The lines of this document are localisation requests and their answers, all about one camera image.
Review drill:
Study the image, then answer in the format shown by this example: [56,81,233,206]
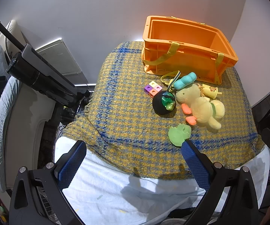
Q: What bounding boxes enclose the small yellow-green plush chick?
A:
[175,84,207,104]

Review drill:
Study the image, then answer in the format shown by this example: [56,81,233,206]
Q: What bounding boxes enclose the white chair back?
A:
[0,20,26,59]

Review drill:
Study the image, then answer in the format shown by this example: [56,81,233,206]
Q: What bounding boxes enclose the yellow plush duck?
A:
[181,97,226,130]

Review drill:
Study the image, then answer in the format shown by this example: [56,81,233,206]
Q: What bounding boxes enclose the white furniture panel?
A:
[7,84,58,189]

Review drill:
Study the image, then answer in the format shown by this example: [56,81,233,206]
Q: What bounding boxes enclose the white bed sheet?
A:
[54,137,270,225]

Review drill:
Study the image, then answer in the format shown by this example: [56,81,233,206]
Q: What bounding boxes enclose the green lily pad toy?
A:
[168,124,192,148]

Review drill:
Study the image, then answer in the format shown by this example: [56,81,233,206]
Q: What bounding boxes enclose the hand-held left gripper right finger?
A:
[181,141,261,225]

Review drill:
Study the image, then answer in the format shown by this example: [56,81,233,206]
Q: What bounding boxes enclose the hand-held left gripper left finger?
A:
[9,140,87,225]

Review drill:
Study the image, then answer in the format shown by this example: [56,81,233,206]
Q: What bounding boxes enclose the black ball with green pattern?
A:
[152,90,176,115]

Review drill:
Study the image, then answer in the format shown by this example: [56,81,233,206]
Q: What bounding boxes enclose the colourful toy cubes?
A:
[144,81,162,97]

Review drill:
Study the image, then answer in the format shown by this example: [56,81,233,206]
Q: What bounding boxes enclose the teal plush toy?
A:
[174,73,198,90]

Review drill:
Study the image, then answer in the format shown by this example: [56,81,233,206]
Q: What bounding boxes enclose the orange plastic crate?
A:
[142,16,239,85]

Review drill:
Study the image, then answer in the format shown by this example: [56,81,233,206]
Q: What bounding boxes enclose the yellow blue plaid blanket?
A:
[61,41,265,181]

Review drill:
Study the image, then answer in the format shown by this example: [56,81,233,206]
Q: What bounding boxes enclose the small yellow toy cup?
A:
[202,83,222,99]

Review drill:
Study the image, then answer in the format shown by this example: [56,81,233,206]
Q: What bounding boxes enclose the yellow blue lanyard strap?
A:
[161,70,181,92]

